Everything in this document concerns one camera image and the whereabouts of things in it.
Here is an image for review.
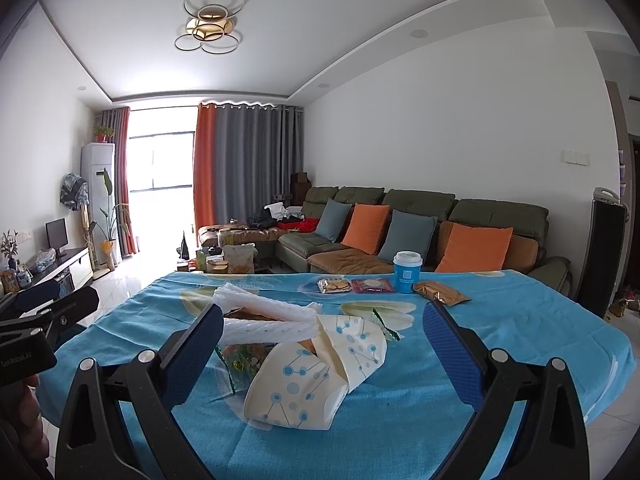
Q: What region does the orange cushion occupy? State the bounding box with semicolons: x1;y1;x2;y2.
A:
436;222;513;273
342;204;390;255

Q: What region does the teal cushion right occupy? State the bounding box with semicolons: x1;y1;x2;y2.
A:
378;210;437;262

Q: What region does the blue floral tablecloth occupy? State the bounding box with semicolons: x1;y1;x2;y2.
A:
37;271;636;479

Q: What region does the white dotted paper bag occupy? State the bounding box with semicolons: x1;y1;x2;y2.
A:
243;314;387;430

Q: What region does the cluttered coffee table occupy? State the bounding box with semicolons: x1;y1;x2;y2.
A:
176;231;258;274

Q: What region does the person's left hand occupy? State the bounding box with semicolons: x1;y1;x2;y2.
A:
12;375;50;460

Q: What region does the white standing air conditioner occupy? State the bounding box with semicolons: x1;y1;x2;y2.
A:
80;142;115;266

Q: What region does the orange cushion far right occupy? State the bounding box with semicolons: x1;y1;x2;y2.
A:
436;222;513;273

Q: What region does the green sectional sofa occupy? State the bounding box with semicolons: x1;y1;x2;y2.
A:
198;186;573;295

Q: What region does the brown snack packet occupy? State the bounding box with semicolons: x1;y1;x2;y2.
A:
412;281;470;307

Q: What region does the blue paper cup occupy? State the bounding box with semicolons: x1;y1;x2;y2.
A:
393;250;423;294

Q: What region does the white foam wrap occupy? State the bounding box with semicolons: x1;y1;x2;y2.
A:
213;283;321;347

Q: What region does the red snack packet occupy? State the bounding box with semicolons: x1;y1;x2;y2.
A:
352;278;395;294

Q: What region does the teal cushion left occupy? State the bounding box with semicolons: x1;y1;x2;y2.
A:
314;200;352;242

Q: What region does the orange and grey curtain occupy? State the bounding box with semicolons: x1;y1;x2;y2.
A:
192;103;304;229

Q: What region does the white TV cabinet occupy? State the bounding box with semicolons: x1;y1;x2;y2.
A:
1;248;93;312

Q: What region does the teal cushion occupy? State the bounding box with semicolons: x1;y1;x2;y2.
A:
314;200;352;242
378;210;437;262

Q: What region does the tall potted plant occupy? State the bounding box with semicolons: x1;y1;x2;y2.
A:
90;167;130;271

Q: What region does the small black monitor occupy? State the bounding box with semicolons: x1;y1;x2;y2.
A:
44;218;68;257

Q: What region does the clear cookie packet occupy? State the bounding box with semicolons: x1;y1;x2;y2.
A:
317;278;352;294

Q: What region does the orange cushion left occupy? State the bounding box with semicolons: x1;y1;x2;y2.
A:
342;204;390;255

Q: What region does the gold ring ceiling lamp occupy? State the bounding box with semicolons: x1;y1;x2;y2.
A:
174;0;247;56

